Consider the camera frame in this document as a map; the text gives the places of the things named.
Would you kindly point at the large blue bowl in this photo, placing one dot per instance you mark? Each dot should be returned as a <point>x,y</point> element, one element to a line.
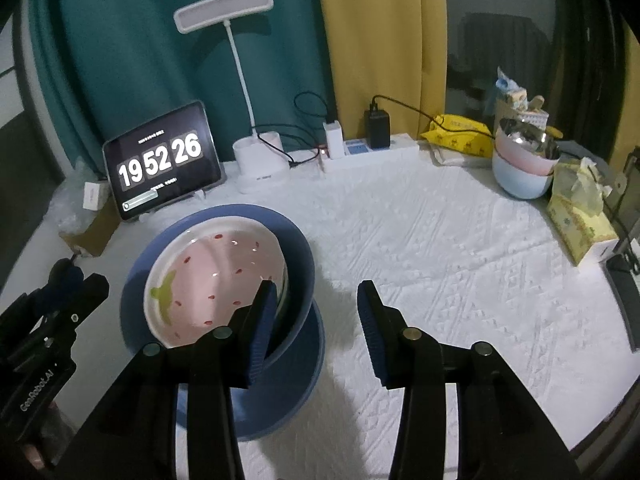
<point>295,260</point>

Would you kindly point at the teal curtain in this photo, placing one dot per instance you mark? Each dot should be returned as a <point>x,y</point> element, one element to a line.
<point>125,60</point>

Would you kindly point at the clear plastic bag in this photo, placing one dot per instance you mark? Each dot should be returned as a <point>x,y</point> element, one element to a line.
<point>65,210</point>

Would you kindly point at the pink strawberry print bowl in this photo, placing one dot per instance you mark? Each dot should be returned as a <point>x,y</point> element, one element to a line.
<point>210,270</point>

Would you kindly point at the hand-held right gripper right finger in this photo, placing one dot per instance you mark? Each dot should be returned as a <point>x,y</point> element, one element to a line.
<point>372,340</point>

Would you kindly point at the white charger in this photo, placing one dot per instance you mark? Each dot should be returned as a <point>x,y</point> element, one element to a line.
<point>333,137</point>

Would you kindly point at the tablet showing clock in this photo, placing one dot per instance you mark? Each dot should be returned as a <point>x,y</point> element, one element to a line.
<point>160,160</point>

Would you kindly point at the white textured tablecloth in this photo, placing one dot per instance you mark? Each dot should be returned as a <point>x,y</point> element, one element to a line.
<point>425,235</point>

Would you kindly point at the yellow curtain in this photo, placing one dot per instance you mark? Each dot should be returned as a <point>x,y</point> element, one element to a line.
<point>380,35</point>

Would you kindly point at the white power strip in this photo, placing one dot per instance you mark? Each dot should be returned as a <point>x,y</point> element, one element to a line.
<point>395,147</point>

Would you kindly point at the yellow tissue box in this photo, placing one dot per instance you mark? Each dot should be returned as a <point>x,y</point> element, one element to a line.
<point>580,230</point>

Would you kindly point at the light pink bowl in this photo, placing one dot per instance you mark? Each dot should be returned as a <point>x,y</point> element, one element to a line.
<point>520,162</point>

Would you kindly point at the black charger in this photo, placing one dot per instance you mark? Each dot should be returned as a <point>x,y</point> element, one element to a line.
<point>377,127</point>

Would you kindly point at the light blue bowl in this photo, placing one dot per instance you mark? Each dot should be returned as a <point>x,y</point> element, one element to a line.
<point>520,182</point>

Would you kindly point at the small white box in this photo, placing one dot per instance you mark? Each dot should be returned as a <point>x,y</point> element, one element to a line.
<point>94,196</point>

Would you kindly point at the blue plate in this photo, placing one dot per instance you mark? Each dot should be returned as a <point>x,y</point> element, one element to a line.
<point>295,385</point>

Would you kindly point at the steel bowl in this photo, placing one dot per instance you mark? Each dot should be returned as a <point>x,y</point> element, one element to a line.
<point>530,140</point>

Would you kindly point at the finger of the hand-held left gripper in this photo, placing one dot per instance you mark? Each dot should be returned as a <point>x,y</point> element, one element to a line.
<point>87,295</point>
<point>65,290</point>

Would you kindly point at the white desk lamp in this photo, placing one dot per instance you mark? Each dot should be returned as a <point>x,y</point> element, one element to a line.
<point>225,7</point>

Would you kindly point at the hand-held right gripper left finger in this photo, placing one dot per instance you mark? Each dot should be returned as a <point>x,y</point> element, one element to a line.
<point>260,340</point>

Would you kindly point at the yellow wipes packet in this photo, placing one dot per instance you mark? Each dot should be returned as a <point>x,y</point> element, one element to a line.
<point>460,135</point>

